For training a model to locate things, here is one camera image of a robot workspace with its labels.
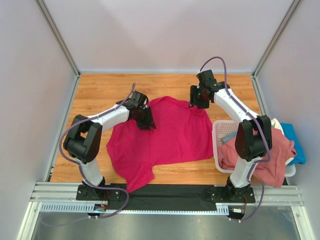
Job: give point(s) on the white laundry basket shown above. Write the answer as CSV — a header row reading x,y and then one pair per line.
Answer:
x,y
220,129

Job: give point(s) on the magenta t shirt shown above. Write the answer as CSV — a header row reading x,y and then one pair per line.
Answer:
x,y
182,134

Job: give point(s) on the black base mat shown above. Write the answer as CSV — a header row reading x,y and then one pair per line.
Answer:
x,y
186,197

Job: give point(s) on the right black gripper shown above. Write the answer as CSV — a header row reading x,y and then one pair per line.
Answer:
x,y
193,101

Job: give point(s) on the white slotted cable duct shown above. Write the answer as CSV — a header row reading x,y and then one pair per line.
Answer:
x,y
91,208

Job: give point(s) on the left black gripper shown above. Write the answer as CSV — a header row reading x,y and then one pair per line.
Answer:
x,y
149,121

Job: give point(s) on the cream white t shirt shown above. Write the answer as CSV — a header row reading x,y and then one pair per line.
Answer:
x,y
277,125

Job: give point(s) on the dusty pink t shirt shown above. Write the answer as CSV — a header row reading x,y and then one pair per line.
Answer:
x,y
271,173

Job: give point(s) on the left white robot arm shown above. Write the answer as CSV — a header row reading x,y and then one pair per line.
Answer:
x,y
80,143

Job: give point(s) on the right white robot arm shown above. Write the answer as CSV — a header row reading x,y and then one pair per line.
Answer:
x,y
253,140

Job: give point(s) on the aluminium frame rail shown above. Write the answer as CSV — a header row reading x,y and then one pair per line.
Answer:
x,y
287,195

